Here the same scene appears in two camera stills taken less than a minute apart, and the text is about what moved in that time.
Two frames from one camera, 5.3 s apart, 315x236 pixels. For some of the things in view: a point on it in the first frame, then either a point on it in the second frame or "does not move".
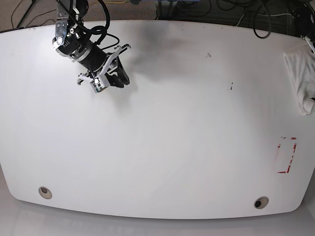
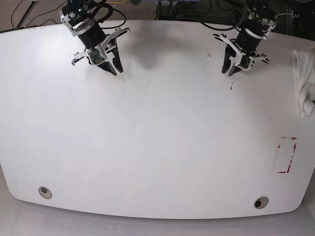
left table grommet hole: [45, 192] does not move
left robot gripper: [310, 44] -> [245, 58]
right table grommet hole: [261, 202] does not move
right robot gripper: [113, 79] -> [99, 54]
